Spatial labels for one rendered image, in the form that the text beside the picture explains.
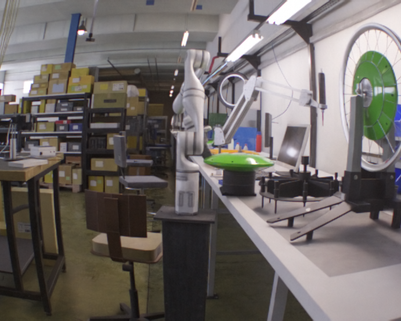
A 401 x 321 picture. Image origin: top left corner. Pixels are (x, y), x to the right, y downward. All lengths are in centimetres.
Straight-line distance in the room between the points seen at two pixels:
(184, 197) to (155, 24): 900
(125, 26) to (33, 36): 287
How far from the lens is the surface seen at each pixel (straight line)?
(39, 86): 755
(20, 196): 333
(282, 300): 117
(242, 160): 173
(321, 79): 199
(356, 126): 125
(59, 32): 1098
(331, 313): 66
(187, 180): 168
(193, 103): 174
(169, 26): 1048
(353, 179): 125
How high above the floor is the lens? 121
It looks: 5 degrees down
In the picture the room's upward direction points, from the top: 2 degrees clockwise
